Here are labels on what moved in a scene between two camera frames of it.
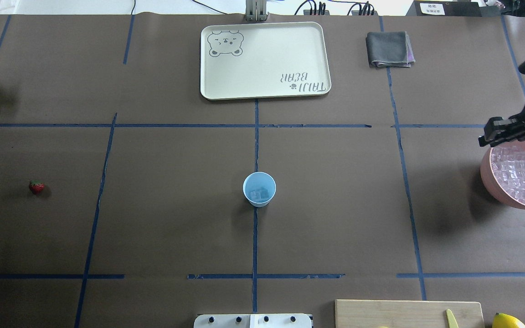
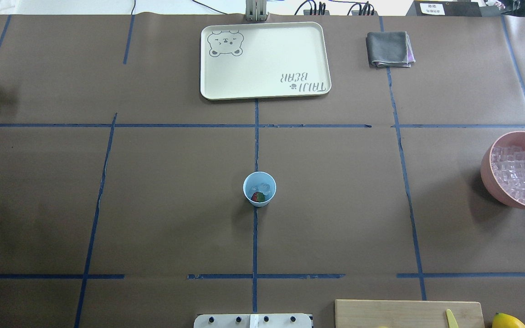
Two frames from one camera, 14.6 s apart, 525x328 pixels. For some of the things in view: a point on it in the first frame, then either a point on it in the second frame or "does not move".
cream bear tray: (264, 60) does not move
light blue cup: (259, 187) does not move
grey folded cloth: (392, 49) does not move
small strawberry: (36, 187) -> (258, 197)
